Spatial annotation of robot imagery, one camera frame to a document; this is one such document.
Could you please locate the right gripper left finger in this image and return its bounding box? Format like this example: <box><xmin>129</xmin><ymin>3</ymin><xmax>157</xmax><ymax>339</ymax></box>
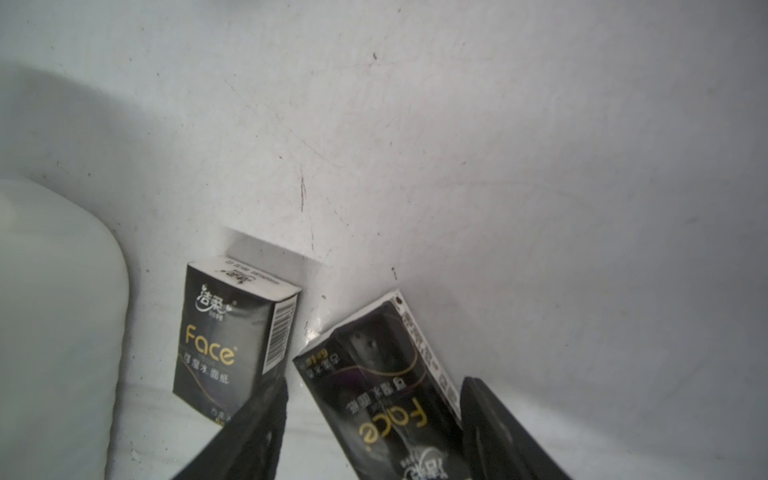
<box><xmin>174</xmin><ymin>378</ymin><xmax>288</xmax><ymax>480</ymax></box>

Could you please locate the white storage box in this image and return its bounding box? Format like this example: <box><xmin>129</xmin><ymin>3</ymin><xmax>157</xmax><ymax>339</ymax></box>
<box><xmin>1</xmin><ymin>178</ymin><xmax>130</xmax><ymax>479</ymax></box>

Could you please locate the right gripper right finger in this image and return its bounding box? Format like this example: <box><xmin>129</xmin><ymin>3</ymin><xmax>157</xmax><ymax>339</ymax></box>
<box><xmin>460</xmin><ymin>377</ymin><xmax>570</xmax><ymax>480</ymax></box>

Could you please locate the black Face tissue pack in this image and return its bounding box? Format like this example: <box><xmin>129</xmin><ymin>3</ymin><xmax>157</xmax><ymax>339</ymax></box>
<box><xmin>173</xmin><ymin>256</ymin><xmax>301</xmax><ymax>425</ymax></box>

